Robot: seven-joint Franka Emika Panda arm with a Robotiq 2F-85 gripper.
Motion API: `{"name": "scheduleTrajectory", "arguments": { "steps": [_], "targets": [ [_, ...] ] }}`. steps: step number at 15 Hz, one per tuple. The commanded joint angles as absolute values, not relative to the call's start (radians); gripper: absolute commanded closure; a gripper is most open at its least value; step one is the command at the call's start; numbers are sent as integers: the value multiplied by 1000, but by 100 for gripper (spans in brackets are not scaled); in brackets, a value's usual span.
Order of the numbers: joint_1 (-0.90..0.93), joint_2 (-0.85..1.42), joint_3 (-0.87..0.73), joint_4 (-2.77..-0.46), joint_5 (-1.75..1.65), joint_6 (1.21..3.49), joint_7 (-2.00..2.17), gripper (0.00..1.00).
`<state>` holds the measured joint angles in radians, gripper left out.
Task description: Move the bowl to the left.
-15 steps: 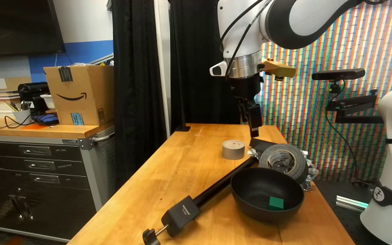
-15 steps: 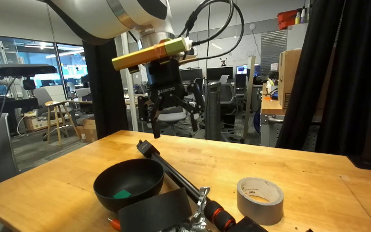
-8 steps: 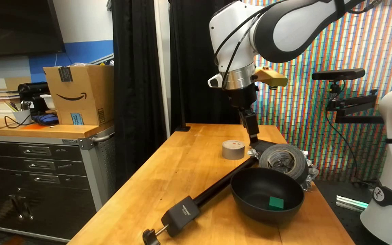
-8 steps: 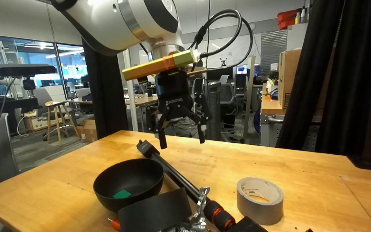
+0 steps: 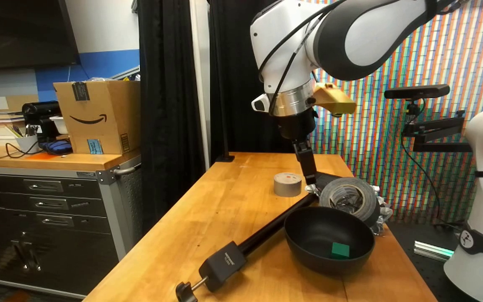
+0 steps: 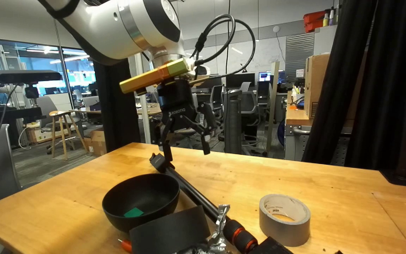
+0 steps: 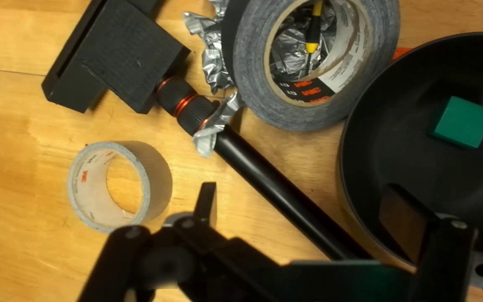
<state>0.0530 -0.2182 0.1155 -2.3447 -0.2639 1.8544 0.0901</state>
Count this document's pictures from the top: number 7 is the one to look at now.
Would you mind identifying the crumpled silver tape wad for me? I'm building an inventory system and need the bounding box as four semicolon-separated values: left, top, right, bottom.
183;0;338;95

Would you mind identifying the small grey tape roll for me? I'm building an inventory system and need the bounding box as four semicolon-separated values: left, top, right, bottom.
67;141;173;234

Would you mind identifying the black stand with orange rings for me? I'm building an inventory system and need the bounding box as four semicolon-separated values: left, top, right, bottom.
41;0;373;261

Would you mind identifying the yellow and black screwdriver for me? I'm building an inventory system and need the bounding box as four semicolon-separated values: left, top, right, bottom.
304;0;324;78

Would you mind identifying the large grey tape roll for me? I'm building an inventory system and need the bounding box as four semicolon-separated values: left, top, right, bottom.
221;0;401;132

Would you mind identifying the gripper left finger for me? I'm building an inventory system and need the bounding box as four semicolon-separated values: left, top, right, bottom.
77;182;286;302

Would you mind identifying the black bowl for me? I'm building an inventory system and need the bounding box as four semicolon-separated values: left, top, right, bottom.
338;31;483;273

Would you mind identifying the crumpled silver tape strip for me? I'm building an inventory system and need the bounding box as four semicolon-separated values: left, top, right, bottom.
192;91;243;158

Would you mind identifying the green square block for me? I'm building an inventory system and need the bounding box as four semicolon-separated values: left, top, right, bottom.
429;96;483;149

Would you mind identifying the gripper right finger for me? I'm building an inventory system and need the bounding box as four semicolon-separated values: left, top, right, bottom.
378;183;478;302

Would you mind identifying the orange object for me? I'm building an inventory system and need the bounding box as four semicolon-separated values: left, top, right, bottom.
391;47;412;62

